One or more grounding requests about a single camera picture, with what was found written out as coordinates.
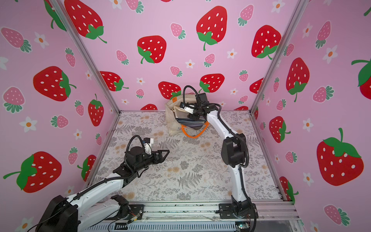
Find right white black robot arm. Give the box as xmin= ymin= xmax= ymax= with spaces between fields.
xmin=180 ymin=92 xmax=258 ymax=219

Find cream canvas tote bag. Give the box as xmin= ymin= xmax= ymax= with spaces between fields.
xmin=165 ymin=95 xmax=210 ymax=139

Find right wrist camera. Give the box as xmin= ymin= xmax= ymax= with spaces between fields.
xmin=179 ymin=102 xmax=197 ymax=114

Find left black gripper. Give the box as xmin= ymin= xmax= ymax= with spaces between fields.
xmin=133 ymin=149 xmax=169 ymax=174

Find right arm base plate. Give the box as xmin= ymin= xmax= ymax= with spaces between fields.
xmin=215 ymin=204 xmax=259 ymax=219

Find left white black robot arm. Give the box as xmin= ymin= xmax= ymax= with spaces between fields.
xmin=32 ymin=135 xmax=170 ymax=232

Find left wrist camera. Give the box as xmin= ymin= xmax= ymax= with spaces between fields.
xmin=143 ymin=138 xmax=154 ymax=155

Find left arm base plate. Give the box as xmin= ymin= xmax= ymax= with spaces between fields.
xmin=106 ymin=204 xmax=145 ymax=220

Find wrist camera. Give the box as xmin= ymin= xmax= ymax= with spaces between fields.
xmin=143 ymin=138 xmax=154 ymax=155
xmin=179 ymin=102 xmax=197 ymax=114

